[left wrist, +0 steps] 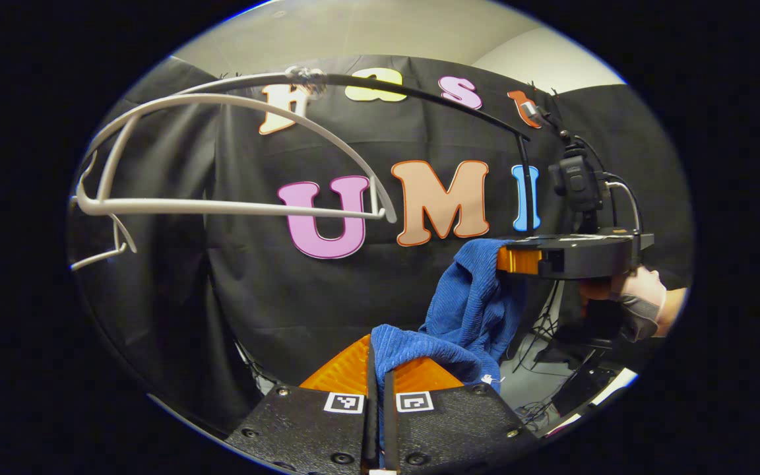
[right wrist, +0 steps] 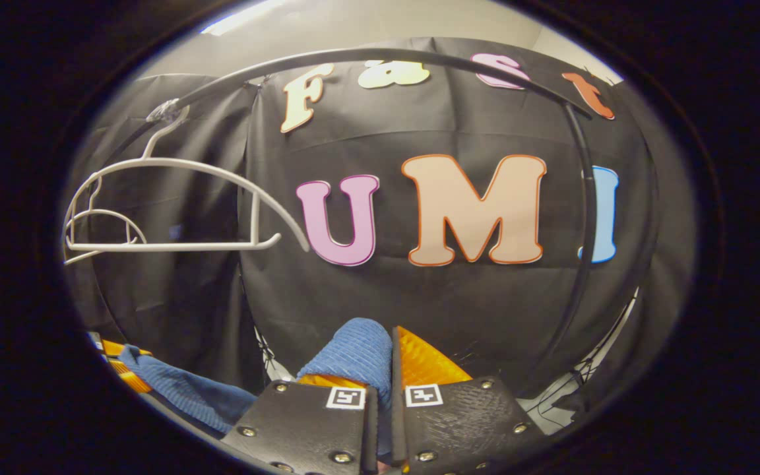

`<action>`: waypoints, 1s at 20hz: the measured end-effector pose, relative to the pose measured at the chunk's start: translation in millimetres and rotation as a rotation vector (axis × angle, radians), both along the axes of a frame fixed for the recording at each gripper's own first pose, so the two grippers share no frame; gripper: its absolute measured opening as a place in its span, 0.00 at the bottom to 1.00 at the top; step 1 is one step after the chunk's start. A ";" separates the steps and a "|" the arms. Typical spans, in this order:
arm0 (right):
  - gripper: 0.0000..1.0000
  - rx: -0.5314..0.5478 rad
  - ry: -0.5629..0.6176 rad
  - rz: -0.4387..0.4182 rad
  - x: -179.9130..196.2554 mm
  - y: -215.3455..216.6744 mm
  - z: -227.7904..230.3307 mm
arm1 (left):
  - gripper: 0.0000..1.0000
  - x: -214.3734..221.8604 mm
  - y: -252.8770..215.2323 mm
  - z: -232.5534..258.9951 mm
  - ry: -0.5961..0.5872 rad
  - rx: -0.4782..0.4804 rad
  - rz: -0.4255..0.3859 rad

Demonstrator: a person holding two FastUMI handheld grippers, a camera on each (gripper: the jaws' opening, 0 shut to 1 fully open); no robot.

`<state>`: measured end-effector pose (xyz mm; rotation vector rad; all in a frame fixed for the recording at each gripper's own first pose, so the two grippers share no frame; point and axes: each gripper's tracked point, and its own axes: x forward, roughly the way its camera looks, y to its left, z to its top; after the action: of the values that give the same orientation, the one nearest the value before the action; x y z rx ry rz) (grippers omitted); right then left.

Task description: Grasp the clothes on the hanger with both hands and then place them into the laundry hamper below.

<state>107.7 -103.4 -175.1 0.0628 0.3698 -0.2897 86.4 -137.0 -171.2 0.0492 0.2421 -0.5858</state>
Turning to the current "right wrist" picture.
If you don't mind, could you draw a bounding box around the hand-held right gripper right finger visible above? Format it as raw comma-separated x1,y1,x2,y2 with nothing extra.
390,325,549,475

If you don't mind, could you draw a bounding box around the blue corduroy shirt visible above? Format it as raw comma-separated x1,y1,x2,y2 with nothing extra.
118,318,394,456

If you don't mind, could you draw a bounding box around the white clothes hanger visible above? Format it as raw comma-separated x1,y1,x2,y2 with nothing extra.
62,102,311,255
63,173,148,266

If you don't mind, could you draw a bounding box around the black clothes rail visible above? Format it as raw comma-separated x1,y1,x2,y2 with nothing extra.
86,47,602,396

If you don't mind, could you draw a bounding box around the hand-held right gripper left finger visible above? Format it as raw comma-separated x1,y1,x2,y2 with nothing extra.
220,373,379,475

